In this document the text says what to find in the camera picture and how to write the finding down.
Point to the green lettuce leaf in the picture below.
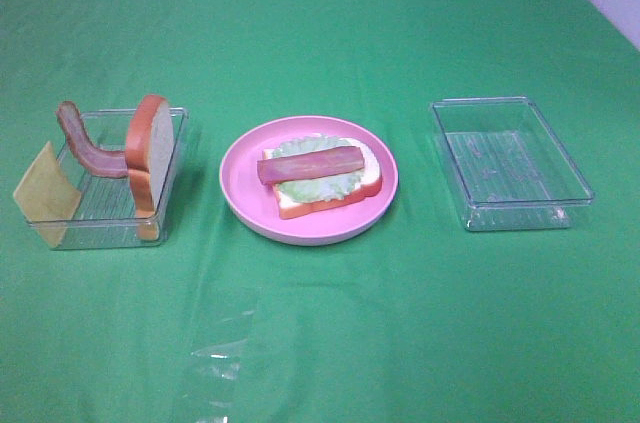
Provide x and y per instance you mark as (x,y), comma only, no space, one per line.
(319,189)

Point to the pink ham strip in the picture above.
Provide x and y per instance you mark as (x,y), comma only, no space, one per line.
(312,165)

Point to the bread slice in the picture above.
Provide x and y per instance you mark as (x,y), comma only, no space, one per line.
(370,186)
(148,152)

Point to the wavy bacon strip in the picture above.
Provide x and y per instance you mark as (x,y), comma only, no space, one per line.
(97,161)

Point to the pink round plate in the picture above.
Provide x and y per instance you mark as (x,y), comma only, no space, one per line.
(255,204)

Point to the green tablecloth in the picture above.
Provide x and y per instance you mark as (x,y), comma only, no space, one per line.
(416,320)

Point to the clear tape patch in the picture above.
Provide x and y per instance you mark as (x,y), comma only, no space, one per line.
(215,358)

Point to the clear right plastic container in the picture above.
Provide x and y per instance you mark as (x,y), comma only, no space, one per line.
(505,167)

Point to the clear plastic container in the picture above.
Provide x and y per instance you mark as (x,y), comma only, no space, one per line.
(505,167)
(105,217)

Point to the clear left plastic container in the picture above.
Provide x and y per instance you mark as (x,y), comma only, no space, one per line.
(105,217)

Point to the yellow cheese slice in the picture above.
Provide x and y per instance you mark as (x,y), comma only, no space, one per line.
(46,197)

